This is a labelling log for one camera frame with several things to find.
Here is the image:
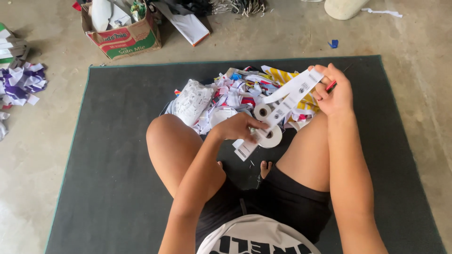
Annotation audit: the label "dark grey floor mat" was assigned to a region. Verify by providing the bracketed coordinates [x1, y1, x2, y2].
[44, 55, 447, 254]

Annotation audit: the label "person's left hand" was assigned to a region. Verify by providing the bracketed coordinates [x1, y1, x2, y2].
[211, 112, 270, 143]

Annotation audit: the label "cardboard carton with scraps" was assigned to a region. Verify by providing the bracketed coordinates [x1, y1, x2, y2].
[81, 0, 162, 60]

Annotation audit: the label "grey white cloth scrap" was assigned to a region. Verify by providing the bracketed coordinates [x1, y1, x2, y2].
[0, 111, 11, 142]

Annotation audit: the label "heap of dark striped cloth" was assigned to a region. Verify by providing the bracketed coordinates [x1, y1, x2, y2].
[166, 0, 267, 17]

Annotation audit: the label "person's right leg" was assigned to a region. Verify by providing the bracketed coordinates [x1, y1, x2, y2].
[259, 112, 332, 193]

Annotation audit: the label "clear bag of white labels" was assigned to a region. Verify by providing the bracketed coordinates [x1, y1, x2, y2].
[165, 79, 215, 127]

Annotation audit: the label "person's right hand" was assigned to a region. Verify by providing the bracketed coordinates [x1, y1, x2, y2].
[307, 63, 354, 118]

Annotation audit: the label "stack of folded cardboard sheets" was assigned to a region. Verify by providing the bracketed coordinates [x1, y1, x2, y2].
[0, 23, 30, 69]

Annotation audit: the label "person's black shorts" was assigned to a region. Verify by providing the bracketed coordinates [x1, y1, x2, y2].
[195, 163, 332, 250]

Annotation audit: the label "white paper scrap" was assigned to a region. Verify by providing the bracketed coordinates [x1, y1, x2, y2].
[361, 7, 403, 18]

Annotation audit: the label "heap of purple white scraps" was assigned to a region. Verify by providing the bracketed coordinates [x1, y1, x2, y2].
[0, 62, 48, 110]

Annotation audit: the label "white flat box orange edge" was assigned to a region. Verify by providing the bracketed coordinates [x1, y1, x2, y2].
[154, 1, 211, 47]

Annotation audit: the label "heap of colourful fabric scraps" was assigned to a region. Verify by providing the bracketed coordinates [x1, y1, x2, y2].
[161, 65, 322, 135]

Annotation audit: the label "white label ribbon roll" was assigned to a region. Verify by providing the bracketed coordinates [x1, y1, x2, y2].
[256, 125, 283, 149]
[254, 103, 272, 121]

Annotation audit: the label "person's leg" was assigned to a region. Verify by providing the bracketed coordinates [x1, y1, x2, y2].
[259, 112, 332, 193]
[146, 114, 226, 199]

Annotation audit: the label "person's left leg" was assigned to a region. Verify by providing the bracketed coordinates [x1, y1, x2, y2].
[146, 114, 226, 199]

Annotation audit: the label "person's white printed shirt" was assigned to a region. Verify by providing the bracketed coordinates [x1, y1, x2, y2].
[196, 214, 322, 254]

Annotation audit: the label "white printed label ribbon strip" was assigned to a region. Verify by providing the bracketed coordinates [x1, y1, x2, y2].
[232, 68, 325, 162]

